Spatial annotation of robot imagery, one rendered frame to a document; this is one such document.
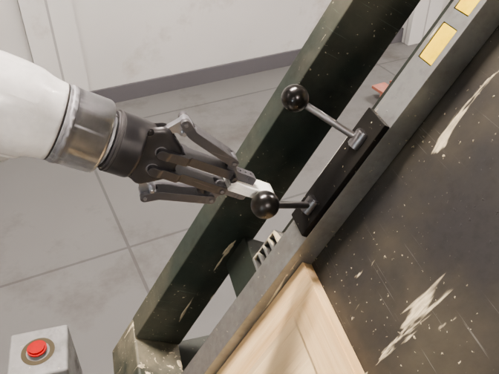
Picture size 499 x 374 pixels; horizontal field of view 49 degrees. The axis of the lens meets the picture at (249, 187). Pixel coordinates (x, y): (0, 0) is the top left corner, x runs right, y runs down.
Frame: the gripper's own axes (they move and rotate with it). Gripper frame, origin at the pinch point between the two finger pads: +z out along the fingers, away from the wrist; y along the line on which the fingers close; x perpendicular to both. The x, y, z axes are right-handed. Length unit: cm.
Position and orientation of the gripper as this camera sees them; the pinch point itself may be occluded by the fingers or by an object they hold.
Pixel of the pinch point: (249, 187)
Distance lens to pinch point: 73.5
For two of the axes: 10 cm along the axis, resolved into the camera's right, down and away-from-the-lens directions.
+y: -5.0, 7.6, 4.1
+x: 2.6, 5.9, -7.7
